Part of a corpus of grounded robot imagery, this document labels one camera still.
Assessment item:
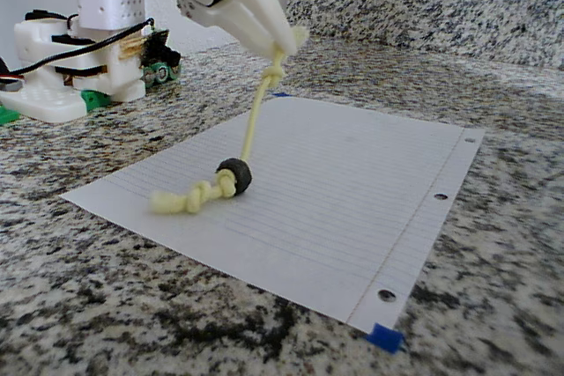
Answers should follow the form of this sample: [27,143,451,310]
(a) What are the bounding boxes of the yellow knotted rope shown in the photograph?
[148,26,310,217]

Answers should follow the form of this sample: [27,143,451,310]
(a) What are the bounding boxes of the black ring bead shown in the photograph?
[215,158,254,195]

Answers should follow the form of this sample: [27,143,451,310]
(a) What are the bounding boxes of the green round connectors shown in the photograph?
[141,61,182,88]

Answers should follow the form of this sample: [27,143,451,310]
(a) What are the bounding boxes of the black base cable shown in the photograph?
[0,17,155,83]

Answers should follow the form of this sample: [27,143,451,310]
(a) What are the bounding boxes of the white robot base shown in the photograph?
[0,18,147,125]

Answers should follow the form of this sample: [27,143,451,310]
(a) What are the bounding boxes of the lined paper sheet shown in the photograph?
[60,96,486,334]

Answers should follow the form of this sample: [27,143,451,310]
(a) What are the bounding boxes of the red white wire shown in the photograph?
[0,74,24,92]

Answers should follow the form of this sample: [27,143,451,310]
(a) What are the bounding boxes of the black controller board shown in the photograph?
[139,28,172,70]

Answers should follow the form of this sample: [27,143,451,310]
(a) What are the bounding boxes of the black power plug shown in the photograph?
[158,43,182,68]

